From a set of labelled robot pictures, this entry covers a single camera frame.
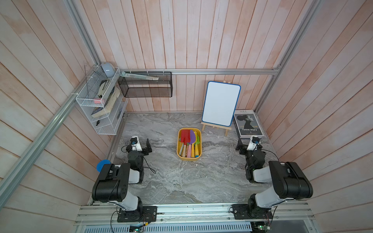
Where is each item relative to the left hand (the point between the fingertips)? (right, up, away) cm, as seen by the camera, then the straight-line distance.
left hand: (141, 141), depth 91 cm
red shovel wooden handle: (+27, -6, +1) cm, 28 cm away
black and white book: (+76, +11, +17) cm, 79 cm away
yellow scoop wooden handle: (+25, -6, +4) cm, 26 cm away
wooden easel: (+58, +8, +10) cm, 59 cm away
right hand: (+67, +2, -1) cm, 67 cm away
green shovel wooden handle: (+37, -1, +7) cm, 38 cm away
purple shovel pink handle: (+33, 0, +8) cm, 34 cm away
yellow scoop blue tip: (+35, -7, -1) cm, 36 cm away
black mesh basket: (-10, +38, +13) cm, 42 cm away
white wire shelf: (-18, +11, -8) cm, 22 cm away
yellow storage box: (+38, +6, +10) cm, 40 cm away
